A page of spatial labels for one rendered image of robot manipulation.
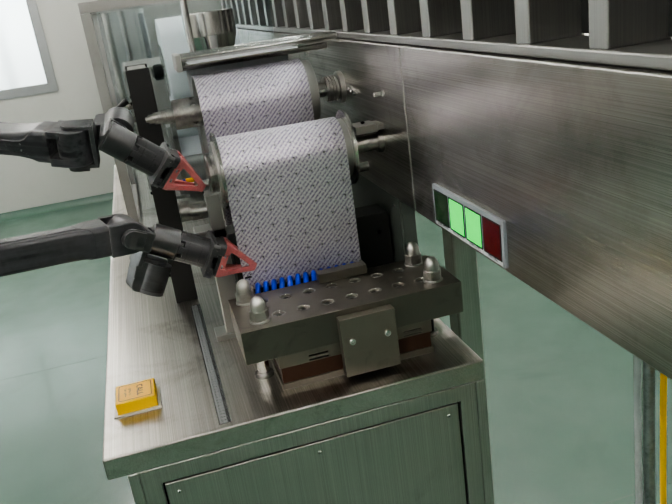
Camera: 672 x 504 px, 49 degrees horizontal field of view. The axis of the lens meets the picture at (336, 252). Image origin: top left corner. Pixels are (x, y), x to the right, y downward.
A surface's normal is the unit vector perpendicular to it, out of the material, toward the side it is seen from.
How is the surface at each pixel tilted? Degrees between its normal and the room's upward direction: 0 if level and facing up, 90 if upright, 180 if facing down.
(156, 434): 0
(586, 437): 0
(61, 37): 90
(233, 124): 92
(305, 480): 90
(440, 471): 90
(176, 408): 0
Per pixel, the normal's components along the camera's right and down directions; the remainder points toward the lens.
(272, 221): 0.27, 0.29
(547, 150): -0.96, 0.21
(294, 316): -0.13, -0.93
